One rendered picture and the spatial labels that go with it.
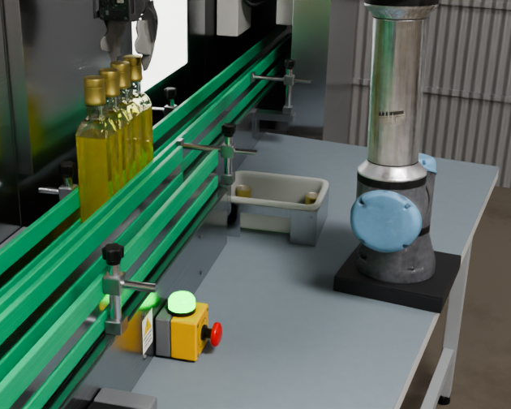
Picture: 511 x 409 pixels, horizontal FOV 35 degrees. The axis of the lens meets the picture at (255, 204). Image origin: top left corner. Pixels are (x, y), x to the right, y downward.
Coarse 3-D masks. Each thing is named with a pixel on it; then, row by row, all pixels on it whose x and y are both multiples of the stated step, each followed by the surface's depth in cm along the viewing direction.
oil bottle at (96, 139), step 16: (80, 128) 135; (96, 128) 134; (112, 128) 137; (80, 144) 136; (96, 144) 135; (112, 144) 137; (80, 160) 137; (96, 160) 136; (112, 160) 138; (80, 176) 138; (96, 176) 137; (112, 176) 139; (80, 192) 139; (96, 192) 138; (112, 192) 140; (80, 208) 140; (96, 208) 140
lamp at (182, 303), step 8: (176, 296) 129; (184, 296) 129; (192, 296) 130; (168, 304) 130; (176, 304) 128; (184, 304) 128; (192, 304) 129; (176, 312) 129; (184, 312) 129; (192, 312) 130
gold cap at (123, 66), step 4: (112, 64) 143; (116, 64) 143; (120, 64) 143; (124, 64) 143; (128, 64) 144; (120, 68) 143; (124, 68) 143; (128, 68) 144; (120, 72) 143; (124, 72) 144; (128, 72) 144; (120, 76) 144; (124, 76) 144; (128, 76) 145; (120, 80) 144; (124, 80) 144; (128, 80) 145; (120, 84) 144; (124, 84) 144; (128, 84) 145; (120, 88) 144; (124, 88) 145
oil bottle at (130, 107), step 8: (120, 104) 145; (128, 104) 146; (136, 104) 148; (128, 112) 145; (136, 112) 147; (136, 120) 148; (136, 128) 148; (136, 136) 149; (136, 144) 149; (136, 152) 149; (136, 160) 150; (136, 168) 150
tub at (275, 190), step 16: (240, 176) 187; (256, 176) 187; (272, 176) 186; (288, 176) 186; (256, 192) 188; (272, 192) 187; (288, 192) 186; (304, 192) 186; (320, 192) 176; (288, 208) 171; (304, 208) 170
